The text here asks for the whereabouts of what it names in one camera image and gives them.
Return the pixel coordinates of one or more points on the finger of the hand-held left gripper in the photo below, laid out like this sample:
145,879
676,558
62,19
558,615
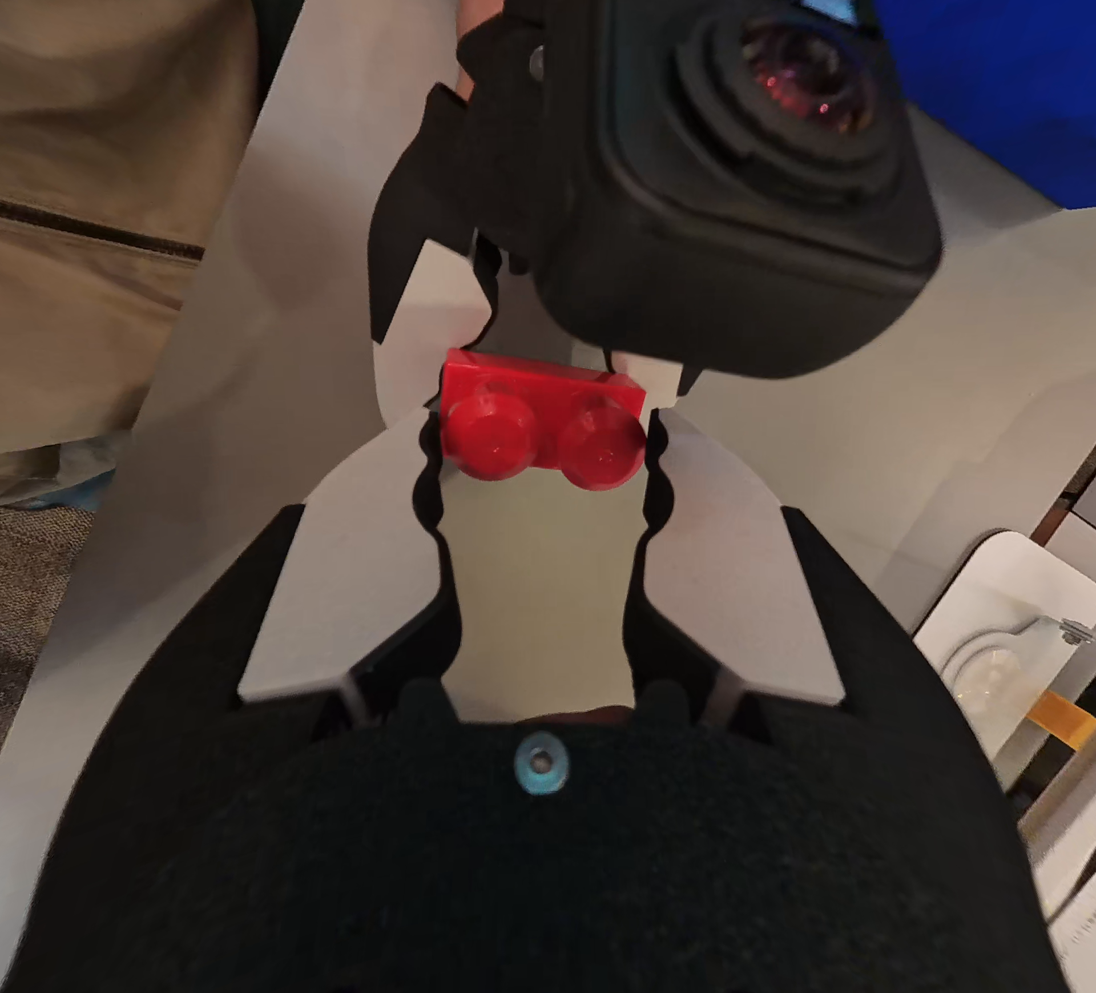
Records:
419,308
659,381

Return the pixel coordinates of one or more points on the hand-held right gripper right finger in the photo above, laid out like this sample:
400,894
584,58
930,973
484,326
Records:
736,582

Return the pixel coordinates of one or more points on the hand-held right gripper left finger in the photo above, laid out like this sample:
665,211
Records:
351,582

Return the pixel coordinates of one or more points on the red two-stud block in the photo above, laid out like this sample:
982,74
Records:
514,402

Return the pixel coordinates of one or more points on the white document stand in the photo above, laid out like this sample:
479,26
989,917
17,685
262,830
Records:
967,616

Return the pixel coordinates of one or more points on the orange plastic piece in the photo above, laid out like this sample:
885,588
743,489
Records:
1062,719

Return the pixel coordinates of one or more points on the blue plastic bin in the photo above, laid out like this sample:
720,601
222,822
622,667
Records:
985,25

